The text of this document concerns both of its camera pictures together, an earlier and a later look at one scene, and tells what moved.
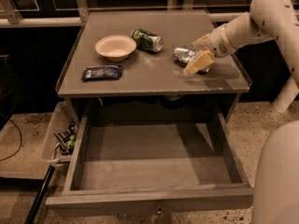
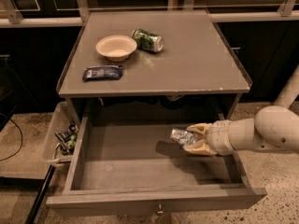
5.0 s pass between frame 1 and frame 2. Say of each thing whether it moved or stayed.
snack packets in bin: stayed
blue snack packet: stayed
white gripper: moved
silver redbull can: moved
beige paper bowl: stayed
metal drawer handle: stayed
